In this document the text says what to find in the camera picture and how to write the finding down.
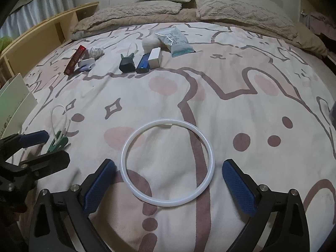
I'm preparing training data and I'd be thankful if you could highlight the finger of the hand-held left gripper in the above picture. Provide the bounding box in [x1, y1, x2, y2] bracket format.
[0, 130, 49, 160]
[21, 151, 71, 180]

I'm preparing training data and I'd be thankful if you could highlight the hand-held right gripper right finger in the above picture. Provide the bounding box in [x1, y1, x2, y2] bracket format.
[222, 159, 310, 252]

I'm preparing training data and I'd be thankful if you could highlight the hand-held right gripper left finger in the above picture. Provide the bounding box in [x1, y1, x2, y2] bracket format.
[28, 159, 116, 252]

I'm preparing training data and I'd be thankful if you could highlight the green clothespin with white loop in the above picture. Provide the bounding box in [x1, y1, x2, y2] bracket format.
[120, 43, 137, 60]
[47, 105, 72, 153]

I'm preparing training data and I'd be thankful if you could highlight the white storage box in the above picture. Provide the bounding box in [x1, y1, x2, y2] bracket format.
[0, 73, 38, 140]

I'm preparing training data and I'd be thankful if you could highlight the red cigarette pack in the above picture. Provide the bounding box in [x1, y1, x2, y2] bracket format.
[64, 45, 87, 75]

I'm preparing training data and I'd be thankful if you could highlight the white silicone ring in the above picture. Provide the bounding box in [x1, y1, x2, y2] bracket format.
[119, 119, 216, 207]

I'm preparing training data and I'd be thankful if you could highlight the bunny printed bed sheet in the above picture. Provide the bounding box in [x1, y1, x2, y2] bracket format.
[16, 22, 336, 252]

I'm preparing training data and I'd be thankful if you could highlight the green plush toy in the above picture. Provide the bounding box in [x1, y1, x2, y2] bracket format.
[0, 36, 13, 54]

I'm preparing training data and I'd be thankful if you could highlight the wooden bedside shelf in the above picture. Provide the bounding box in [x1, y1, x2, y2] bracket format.
[0, 1, 100, 84]

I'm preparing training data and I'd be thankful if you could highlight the white speckled scrunchie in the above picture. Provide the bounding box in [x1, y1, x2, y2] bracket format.
[88, 47, 104, 59]

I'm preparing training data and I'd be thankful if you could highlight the blue lighter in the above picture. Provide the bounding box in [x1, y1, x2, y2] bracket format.
[136, 53, 151, 74]

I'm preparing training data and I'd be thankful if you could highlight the pale blue curtain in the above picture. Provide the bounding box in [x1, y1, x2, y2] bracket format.
[0, 0, 75, 38]

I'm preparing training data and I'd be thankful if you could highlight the small white box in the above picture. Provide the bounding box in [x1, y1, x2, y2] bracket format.
[148, 47, 162, 69]

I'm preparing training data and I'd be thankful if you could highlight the white fluffy ball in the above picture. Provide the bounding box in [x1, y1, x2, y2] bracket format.
[142, 37, 159, 51]

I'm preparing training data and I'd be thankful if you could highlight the beige folded blanket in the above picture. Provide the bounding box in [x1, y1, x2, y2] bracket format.
[71, 0, 328, 57]

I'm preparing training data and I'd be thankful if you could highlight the clear plastic packet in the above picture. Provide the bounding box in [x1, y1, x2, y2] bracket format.
[154, 27, 196, 57]

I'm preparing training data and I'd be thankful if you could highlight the beige textured pillow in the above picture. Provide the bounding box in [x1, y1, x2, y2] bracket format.
[196, 0, 298, 41]
[98, 0, 183, 23]

